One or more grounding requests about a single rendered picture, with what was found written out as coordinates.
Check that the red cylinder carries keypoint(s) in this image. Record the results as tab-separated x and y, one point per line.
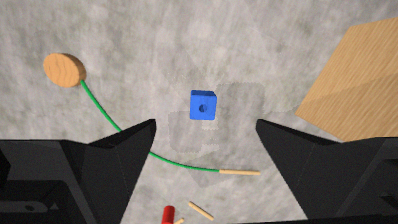
168	215

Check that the round wooden button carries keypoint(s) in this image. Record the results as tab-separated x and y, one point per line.
64	69

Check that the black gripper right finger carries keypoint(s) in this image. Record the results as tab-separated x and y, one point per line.
323	175

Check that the blue block with hole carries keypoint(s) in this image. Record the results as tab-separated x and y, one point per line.
202	105

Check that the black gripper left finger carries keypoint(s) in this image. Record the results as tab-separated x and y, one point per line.
101	175

